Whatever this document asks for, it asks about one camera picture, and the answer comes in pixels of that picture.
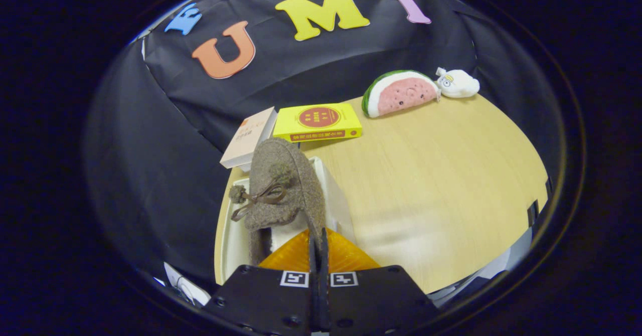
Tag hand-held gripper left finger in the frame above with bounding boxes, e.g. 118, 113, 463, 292
202, 228, 319, 336

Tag watermelon slice plush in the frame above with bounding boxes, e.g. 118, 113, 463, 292
362, 70, 441, 118

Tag white side table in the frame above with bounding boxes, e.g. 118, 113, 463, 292
163, 262, 211, 306

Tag beige book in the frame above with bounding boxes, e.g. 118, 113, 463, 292
220, 106, 278, 172

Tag cream fabric storage box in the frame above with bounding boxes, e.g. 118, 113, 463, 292
221, 156, 358, 282

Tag brown fuzzy shoe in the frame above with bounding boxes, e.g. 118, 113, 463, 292
229, 137, 327, 266

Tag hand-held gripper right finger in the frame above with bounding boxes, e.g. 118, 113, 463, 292
319, 227, 440, 336

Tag white plush toy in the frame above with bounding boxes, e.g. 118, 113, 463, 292
434, 67, 480, 99

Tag black backdrop cloth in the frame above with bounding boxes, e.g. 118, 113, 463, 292
85, 0, 562, 296

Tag yellow book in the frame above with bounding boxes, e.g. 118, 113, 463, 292
272, 103, 363, 143

